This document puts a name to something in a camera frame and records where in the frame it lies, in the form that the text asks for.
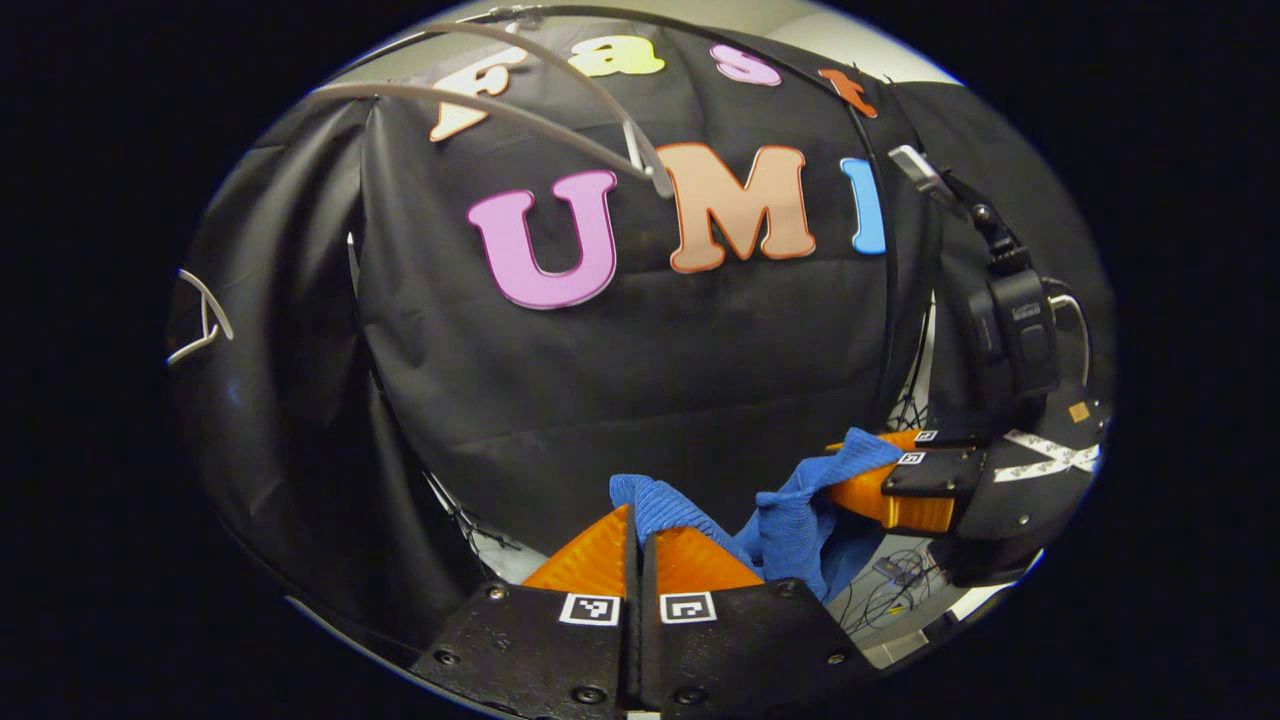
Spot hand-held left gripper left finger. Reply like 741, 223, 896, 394
410, 505, 639, 720

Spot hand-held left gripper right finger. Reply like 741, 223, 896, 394
640, 527, 881, 720

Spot blue corduroy jacket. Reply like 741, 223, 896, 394
610, 428, 906, 606

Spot black clothes rack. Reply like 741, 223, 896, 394
330, 5, 936, 431

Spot white plastic hanger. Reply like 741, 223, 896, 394
165, 268, 236, 367

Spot white hanger with taped hook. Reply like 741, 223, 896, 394
315, 20, 676, 199

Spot black cable bundle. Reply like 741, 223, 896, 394
835, 540, 961, 638

